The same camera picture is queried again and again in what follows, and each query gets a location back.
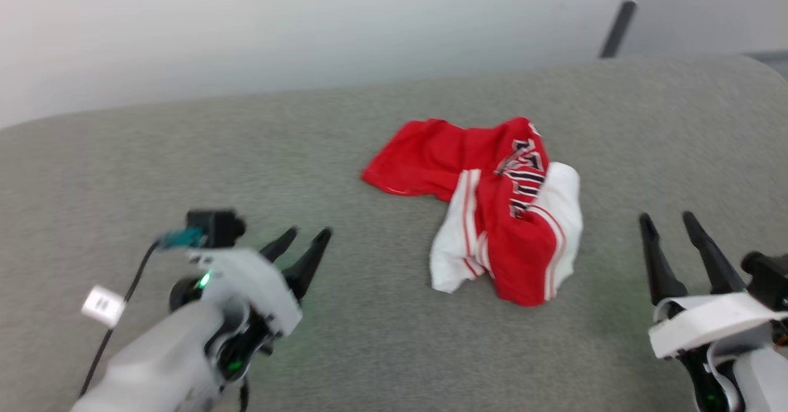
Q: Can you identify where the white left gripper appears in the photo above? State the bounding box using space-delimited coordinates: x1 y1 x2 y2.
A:
185 226 333 381

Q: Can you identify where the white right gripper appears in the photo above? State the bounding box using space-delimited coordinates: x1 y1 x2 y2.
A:
638 211 788 410

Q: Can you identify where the red and white jersey shirt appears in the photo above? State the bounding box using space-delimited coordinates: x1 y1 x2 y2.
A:
361 116 584 307

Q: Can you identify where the black metal pole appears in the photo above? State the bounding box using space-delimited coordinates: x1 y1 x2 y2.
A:
599 0 638 59

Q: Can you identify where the teal cable connector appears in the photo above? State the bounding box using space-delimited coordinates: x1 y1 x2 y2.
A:
156 228 207 250

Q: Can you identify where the thin black cable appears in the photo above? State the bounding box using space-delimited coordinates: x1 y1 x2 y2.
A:
79 240 162 398

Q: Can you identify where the white cable label tag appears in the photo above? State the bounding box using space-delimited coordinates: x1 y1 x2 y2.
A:
81 285 126 328

